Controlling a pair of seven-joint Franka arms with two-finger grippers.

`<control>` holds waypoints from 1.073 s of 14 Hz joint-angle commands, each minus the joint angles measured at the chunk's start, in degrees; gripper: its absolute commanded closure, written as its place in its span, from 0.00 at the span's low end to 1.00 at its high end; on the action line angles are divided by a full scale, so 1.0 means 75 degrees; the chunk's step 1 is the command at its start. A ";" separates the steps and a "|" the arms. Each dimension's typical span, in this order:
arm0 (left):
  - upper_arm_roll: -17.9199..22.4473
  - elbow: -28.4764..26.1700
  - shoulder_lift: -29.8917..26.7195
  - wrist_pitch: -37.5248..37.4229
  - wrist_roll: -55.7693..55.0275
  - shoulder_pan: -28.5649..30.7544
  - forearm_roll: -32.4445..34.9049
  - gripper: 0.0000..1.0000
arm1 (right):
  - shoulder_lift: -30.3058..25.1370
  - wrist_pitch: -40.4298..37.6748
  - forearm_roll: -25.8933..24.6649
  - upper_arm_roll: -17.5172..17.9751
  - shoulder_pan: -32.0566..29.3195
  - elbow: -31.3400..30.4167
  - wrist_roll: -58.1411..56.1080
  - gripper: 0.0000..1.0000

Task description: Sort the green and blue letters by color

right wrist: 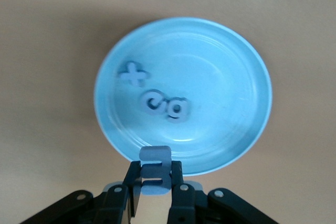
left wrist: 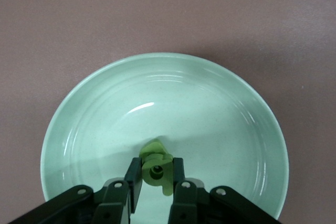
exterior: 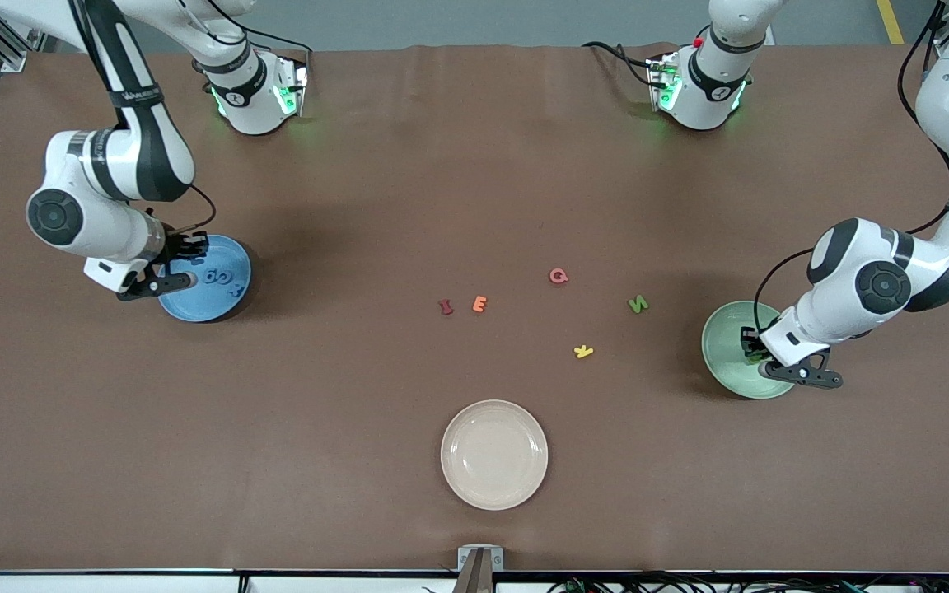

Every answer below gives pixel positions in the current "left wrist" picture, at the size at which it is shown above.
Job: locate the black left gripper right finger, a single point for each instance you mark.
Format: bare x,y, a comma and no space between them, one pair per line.
194,203

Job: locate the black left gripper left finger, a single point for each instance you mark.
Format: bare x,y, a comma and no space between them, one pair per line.
110,203

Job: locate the brown table cover sheet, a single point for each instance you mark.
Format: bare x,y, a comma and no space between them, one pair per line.
78,11

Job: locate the green plate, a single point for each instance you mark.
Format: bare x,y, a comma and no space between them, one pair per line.
183,98

